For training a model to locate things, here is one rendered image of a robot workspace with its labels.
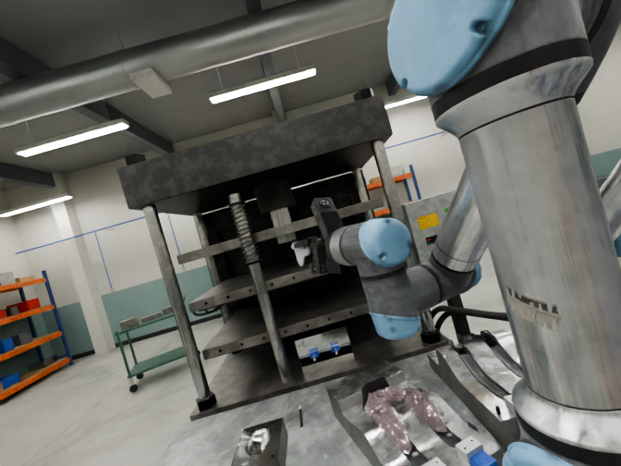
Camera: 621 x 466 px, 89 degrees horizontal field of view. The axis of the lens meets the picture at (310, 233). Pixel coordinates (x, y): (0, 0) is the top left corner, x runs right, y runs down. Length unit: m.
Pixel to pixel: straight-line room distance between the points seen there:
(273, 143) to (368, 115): 0.47
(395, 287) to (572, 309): 0.26
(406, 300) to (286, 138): 1.16
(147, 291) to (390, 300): 8.20
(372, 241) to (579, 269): 0.25
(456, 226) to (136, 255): 8.29
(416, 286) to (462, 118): 0.31
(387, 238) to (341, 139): 1.11
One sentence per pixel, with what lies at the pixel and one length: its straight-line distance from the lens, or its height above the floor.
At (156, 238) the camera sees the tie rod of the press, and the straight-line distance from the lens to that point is 1.68.
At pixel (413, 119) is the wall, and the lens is 8.36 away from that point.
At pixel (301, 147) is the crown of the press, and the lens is 1.53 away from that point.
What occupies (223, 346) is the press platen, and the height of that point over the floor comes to 1.03.
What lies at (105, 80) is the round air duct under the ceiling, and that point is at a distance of 4.42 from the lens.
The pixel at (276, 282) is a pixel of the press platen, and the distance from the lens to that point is 1.61.
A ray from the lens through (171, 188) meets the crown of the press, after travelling 1.62.
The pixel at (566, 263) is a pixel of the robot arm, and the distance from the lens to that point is 0.30.
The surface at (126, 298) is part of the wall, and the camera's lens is 8.84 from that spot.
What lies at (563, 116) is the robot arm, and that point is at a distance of 0.31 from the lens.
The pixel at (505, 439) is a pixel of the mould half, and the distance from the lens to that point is 1.07.
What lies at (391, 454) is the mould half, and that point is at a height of 0.87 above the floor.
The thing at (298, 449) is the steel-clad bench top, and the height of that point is 0.80.
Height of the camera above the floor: 1.49
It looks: 1 degrees down
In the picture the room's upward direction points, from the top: 16 degrees counter-clockwise
